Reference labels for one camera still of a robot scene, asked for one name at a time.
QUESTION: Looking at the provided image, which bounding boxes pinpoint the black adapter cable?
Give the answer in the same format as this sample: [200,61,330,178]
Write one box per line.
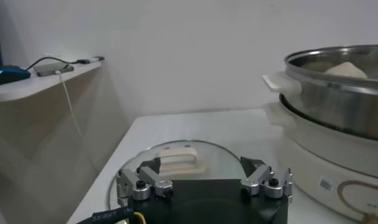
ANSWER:
[25,55,105,71]

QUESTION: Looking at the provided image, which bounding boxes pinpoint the white steamed baozi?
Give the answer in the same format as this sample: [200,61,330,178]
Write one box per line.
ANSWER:
[324,61,368,79]

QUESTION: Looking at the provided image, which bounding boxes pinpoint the round glass pot lid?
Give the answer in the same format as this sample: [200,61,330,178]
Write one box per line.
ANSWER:
[108,139,247,214]

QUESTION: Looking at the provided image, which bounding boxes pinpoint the blue computer mouse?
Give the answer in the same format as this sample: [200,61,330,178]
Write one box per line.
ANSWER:
[0,65,32,86]

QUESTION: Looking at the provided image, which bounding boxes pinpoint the stainless steel steamer basket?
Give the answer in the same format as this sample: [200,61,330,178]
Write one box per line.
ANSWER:
[262,44,378,142]

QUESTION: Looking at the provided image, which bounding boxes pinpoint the black sleeved wrist cable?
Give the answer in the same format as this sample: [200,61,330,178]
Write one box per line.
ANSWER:
[75,206,147,224]

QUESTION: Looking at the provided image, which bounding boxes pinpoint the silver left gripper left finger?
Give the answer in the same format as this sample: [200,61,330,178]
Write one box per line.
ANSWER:
[116,156,174,208]

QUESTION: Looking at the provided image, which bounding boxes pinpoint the white side desk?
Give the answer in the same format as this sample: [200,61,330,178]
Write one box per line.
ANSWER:
[0,59,130,224]

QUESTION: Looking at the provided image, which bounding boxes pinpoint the cream electric cooking pot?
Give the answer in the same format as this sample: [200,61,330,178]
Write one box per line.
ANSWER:
[264,102,378,224]

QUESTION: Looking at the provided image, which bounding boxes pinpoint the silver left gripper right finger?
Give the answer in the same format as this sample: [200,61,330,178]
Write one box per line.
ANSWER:
[239,156,295,205]

